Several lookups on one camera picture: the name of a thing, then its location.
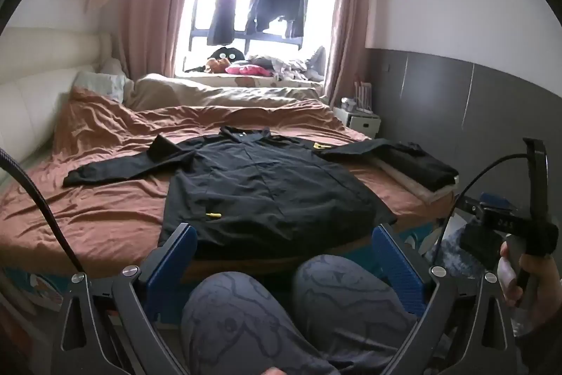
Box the pink cloth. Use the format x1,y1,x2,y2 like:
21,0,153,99
225,64,273,78

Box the white pillow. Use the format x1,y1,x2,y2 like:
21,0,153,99
97,58,129,77

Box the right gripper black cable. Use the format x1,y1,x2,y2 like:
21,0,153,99
432,154,530,266

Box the grey plush toy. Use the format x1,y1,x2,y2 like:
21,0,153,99
305,45,328,81

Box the patterned pillow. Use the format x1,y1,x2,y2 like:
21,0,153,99
72,71,135,102

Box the beige duvet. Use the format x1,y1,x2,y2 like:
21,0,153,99
125,73,334,112

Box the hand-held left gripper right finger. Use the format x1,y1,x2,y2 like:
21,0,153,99
372,222,519,375

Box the person's left leg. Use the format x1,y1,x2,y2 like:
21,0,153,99
180,272,347,375

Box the person's right forearm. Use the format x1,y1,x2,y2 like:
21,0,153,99
514,305,562,375

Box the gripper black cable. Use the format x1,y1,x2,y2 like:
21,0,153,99
0,147,86,274
432,154,530,266

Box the white nightstand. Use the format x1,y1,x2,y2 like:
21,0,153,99
332,106,380,139

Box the black jacket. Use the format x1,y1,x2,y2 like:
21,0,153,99
63,125,396,260

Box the pile of light clothing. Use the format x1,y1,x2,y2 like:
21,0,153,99
246,54,312,81

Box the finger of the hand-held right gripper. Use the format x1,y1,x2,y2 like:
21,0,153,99
457,193,514,222

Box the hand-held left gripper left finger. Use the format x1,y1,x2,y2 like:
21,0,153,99
50,222,198,375

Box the blue white shaggy rug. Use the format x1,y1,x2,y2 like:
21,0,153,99
432,221,510,297

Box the cream padded headboard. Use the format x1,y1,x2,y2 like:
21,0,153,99
0,26,115,187

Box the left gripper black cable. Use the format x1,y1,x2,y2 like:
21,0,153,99
0,147,86,274

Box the bed with brown sheet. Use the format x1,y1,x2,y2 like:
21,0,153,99
0,87,462,314

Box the beige folded cloth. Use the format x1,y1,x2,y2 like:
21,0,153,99
373,157,459,204

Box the black folded clothes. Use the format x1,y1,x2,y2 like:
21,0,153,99
373,140,460,190

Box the black panda plush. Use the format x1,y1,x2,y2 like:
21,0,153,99
206,45,247,75

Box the person's right hand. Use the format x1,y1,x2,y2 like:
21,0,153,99
499,241,562,316

